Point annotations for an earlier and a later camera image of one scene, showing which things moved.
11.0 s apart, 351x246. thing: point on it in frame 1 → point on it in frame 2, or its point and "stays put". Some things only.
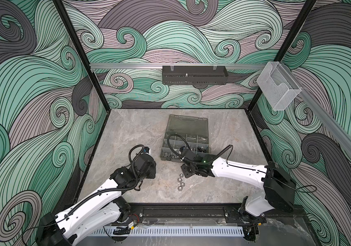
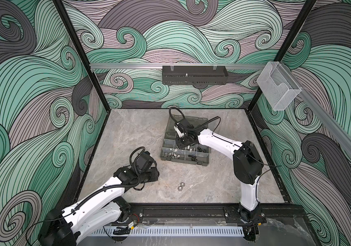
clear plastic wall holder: (278, 85) stays put
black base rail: (206, 213) stays put
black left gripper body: (150, 173) stays put
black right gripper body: (188, 171) → (182, 141)
